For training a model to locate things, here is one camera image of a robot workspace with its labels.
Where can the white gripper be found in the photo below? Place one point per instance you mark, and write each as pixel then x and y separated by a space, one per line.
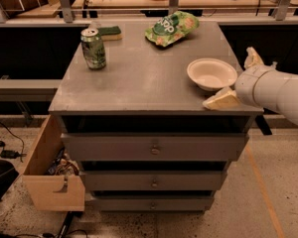
pixel 245 84

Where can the white paper bowl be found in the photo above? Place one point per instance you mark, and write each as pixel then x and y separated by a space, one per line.
pixel 211 74

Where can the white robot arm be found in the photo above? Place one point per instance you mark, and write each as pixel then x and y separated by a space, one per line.
pixel 262 86

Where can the green soda can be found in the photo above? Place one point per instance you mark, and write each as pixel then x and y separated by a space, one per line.
pixel 93 48

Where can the green chip bag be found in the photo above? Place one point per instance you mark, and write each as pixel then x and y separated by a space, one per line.
pixel 172 28

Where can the grey drawer cabinet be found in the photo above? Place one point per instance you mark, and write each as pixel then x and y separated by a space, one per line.
pixel 145 91

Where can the green yellow sponge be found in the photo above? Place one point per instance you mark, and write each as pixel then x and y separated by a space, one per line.
pixel 110 33

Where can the top grey drawer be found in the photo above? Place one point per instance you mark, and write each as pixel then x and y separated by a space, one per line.
pixel 88 147

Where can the grey drawer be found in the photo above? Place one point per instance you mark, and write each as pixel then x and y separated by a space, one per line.
pixel 88 147
pixel 164 203
pixel 153 180

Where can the middle grey drawer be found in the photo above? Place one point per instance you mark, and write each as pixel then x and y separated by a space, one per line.
pixel 153 180

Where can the bottom grey drawer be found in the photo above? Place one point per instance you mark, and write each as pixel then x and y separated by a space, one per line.
pixel 164 203

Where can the wooden box with clutter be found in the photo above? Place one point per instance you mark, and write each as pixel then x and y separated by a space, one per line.
pixel 49 189

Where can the black power adapter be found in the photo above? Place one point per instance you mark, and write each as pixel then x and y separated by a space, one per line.
pixel 9 154

